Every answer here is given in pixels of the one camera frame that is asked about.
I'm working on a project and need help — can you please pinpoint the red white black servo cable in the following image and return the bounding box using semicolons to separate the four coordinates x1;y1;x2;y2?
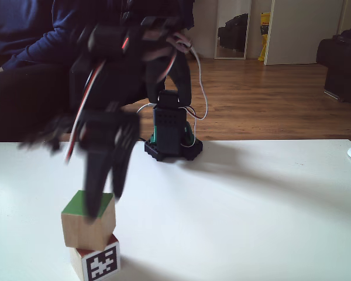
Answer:
64;57;108;165

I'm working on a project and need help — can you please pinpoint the white camera cable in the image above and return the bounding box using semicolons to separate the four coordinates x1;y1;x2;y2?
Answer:
136;102;155;114

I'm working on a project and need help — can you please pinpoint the white door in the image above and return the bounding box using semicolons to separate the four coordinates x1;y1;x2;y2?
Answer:
264;0;349;66

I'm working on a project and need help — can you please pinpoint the looped servo cable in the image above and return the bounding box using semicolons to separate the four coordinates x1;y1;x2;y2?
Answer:
166;32;209;147

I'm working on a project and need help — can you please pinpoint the wall mirror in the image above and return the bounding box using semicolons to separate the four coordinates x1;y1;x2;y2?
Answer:
214;0;252;60

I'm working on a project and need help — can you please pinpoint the red-topped wooden cube with marker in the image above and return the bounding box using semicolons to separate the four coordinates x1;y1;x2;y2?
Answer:
69;233;121;281

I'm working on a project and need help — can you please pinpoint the person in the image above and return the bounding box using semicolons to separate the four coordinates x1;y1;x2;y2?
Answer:
0;0;153;142

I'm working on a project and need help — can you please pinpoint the green-topped wooden cube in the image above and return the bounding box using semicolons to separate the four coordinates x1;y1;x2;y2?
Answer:
61;190;117;252

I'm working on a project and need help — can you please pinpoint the yellow bag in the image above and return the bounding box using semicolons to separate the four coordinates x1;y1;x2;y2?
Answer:
257;12;271;62

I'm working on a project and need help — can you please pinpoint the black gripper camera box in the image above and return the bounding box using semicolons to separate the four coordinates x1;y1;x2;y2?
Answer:
16;115;77;152

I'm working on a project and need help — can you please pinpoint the black sofa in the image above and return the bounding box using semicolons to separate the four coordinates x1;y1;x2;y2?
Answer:
315;23;351;111

